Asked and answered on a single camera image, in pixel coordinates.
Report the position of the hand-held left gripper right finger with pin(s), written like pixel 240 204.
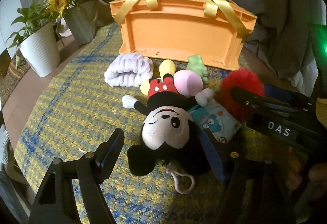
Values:
pixel 214 157

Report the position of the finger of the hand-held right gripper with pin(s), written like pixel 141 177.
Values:
pixel 258 109
pixel 277 92

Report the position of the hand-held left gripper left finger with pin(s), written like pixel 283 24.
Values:
pixel 110 152

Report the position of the red fluffy pompom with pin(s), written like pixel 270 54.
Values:
pixel 237 86

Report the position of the mouse plush toy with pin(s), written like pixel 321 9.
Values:
pixel 163 124

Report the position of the orange soft toy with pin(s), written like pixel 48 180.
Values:
pixel 291 165

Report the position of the green soft toy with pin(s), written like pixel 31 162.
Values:
pixel 198 64

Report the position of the person's right hand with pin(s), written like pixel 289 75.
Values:
pixel 318 172

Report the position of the light blue cartoon pouch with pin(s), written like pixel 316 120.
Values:
pixel 217 119

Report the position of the yellow blue woven mat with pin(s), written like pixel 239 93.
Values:
pixel 76 111

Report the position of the pink foam ball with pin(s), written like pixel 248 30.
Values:
pixel 187 82

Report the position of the lilac fluffy headband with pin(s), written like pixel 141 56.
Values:
pixel 127 71

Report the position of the white ribbed plant pot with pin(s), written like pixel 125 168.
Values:
pixel 39 51

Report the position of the brown patterned rug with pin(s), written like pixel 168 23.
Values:
pixel 12 75

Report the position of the grey-green ribbed vase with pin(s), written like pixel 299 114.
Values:
pixel 80 22

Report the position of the green leafy plant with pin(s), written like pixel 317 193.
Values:
pixel 28 22

